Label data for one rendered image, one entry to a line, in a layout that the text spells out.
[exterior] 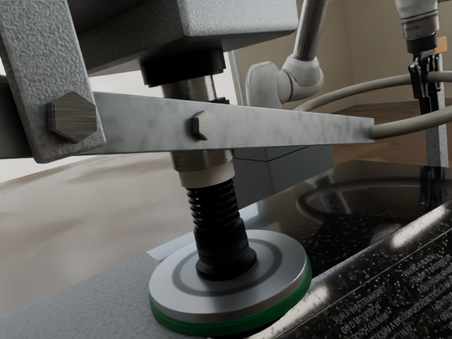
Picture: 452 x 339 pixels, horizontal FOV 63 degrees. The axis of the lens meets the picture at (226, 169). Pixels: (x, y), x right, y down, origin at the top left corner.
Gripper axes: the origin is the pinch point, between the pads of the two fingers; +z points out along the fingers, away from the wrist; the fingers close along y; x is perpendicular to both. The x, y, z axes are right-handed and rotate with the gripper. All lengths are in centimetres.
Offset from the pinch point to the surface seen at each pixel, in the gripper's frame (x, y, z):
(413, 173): 15.1, 38.3, 2.0
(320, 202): 8, 60, -1
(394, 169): 10.0, 36.8, 2.3
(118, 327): 13, 102, -6
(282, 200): 0, 62, -1
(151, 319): 15, 99, -6
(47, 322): 3, 109, -7
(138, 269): 0, 95, -5
